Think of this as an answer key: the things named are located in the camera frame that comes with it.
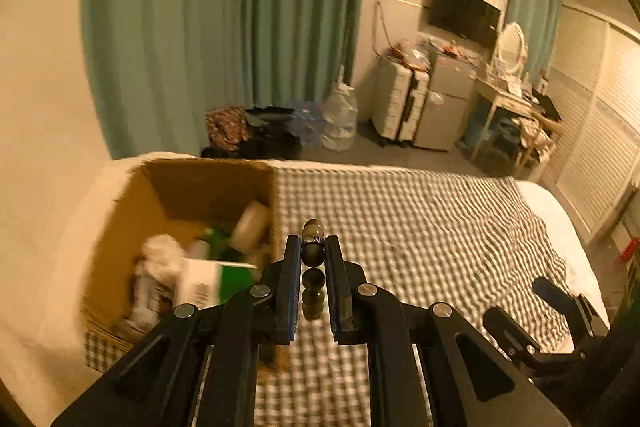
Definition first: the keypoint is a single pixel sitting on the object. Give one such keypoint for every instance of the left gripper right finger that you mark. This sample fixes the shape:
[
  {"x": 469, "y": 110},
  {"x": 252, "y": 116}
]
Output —
[{"x": 427, "y": 366}]

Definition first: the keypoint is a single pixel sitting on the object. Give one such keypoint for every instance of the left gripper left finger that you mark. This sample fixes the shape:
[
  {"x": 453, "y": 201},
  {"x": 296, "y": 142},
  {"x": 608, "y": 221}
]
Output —
[{"x": 198, "y": 367}]

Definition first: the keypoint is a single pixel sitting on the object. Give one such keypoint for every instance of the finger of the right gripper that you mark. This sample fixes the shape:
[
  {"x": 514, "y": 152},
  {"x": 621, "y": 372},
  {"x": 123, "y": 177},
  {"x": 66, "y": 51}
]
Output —
[
  {"x": 570, "y": 306},
  {"x": 526, "y": 354}
]

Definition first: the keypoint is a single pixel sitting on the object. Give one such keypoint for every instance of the black dumbbell shaped object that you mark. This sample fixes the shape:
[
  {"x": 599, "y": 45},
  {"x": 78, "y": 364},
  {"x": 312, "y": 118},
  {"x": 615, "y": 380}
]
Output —
[{"x": 313, "y": 255}]

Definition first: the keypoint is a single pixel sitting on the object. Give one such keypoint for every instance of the white blue plush toy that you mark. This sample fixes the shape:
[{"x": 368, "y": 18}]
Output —
[{"x": 162, "y": 256}]

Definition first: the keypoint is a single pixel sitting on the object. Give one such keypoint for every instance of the green white box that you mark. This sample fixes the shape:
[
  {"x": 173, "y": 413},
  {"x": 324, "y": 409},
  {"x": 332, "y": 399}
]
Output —
[{"x": 209, "y": 283}]

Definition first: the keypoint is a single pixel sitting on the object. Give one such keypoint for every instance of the green checkered cloth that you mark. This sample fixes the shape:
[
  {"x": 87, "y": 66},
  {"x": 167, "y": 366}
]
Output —
[{"x": 428, "y": 236}]

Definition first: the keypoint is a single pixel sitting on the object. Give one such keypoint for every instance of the white tape roll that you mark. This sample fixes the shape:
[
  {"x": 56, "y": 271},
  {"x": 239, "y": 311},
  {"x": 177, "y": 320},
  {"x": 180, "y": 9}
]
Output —
[{"x": 251, "y": 227}]

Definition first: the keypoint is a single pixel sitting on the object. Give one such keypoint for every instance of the white louvered wardrobe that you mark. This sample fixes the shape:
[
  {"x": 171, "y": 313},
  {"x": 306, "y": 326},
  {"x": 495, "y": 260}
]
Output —
[{"x": 594, "y": 84}]

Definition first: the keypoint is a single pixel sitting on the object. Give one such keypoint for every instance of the brown cardboard box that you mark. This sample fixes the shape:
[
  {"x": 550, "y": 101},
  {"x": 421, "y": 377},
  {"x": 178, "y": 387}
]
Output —
[{"x": 181, "y": 197}]

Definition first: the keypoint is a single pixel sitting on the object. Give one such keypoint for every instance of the wooden chair with clothes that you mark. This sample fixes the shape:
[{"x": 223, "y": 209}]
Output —
[{"x": 538, "y": 138}]

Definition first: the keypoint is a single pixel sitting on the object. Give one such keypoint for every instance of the patterned brown bag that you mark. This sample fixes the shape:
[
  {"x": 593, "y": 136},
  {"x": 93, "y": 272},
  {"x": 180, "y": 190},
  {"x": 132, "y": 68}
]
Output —
[{"x": 227, "y": 128}]

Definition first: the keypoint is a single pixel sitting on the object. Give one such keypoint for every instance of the clear water jug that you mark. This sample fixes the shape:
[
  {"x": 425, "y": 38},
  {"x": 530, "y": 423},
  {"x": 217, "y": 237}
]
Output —
[{"x": 339, "y": 116}]

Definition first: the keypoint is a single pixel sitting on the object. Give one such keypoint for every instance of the white dressing table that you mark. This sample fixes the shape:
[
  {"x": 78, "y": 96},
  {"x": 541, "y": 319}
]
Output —
[{"x": 497, "y": 99}]

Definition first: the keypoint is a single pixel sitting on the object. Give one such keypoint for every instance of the grey mini fridge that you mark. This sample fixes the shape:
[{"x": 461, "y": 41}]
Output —
[{"x": 447, "y": 97}]

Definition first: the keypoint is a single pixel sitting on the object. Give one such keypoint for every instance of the white suitcase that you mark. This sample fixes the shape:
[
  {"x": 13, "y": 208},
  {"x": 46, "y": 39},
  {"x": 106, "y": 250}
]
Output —
[{"x": 400, "y": 94}]

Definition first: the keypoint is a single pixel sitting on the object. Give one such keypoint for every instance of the white oval vanity mirror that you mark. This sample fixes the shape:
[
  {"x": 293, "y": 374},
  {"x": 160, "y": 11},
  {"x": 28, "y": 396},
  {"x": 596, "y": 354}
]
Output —
[{"x": 511, "y": 51}]

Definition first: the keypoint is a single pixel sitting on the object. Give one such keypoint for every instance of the large green curtain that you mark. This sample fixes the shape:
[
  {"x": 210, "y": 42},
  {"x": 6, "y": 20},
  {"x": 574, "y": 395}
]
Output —
[{"x": 156, "y": 67}]

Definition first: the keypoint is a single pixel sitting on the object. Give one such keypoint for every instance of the narrow green curtain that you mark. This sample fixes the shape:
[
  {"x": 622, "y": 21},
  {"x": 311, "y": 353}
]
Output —
[{"x": 538, "y": 20}]

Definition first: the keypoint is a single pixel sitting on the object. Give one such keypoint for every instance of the black wall television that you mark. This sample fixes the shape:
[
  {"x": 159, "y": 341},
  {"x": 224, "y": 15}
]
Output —
[{"x": 474, "y": 20}]

